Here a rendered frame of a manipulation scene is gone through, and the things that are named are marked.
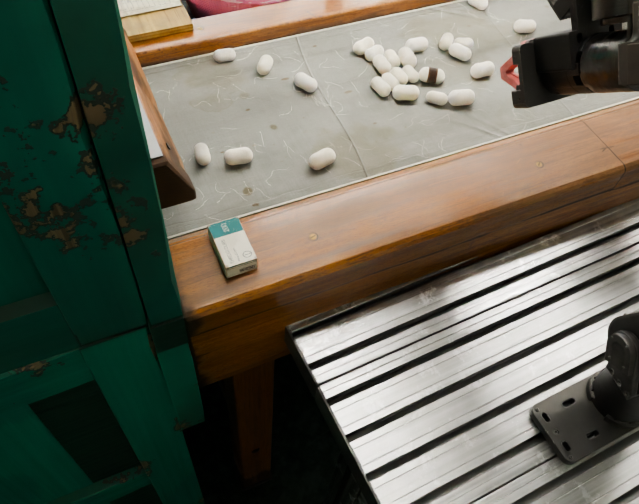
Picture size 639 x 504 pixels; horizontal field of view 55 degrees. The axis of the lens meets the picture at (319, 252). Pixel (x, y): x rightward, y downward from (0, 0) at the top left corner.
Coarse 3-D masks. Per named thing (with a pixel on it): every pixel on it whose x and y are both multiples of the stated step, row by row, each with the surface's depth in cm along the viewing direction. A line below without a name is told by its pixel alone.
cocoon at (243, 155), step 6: (228, 150) 76; (234, 150) 76; (240, 150) 76; (246, 150) 76; (228, 156) 76; (234, 156) 76; (240, 156) 76; (246, 156) 76; (252, 156) 77; (228, 162) 76; (234, 162) 76; (240, 162) 76; (246, 162) 77
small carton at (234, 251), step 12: (216, 228) 66; (228, 228) 66; (240, 228) 66; (216, 240) 65; (228, 240) 65; (240, 240) 65; (216, 252) 66; (228, 252) 64; (240, 252) 64; (252, 252) 64; (228, 264) 63; (240, 264) 64; (252, 264) 65; (228, 276) 64
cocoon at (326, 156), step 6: (324, 150) 77; (330, 150) 77; (312, 156) 77; (318, 156) 76; (324, 156) 77; (330, 156) 77; (312, 162) 76; (318, 162) 76; (324, 162) 77; (330, 162) 77; (312, 168) 77; (318, 168) 77
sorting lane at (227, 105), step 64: (512, 0) 103; (192, 64) 88; (256, 64) 89; (320, 64) 90; (448, 64) 92; (192, 128) 81; (256, 128) 81; (320, 128) 82; (384, 128) 83; (448, 128) 84; (512, 128) 85; (256, 192) 75; (320, 192) 76
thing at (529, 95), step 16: (512, 48) 64; (528, 48) 63; (528, 64) 64; (576, 64) 60; (528, 80) 64; (544, 80) 64; (560, 80) 62; (576, 80) 61; (528, 96) 65; (544, 96) 65; (560, 96) 66
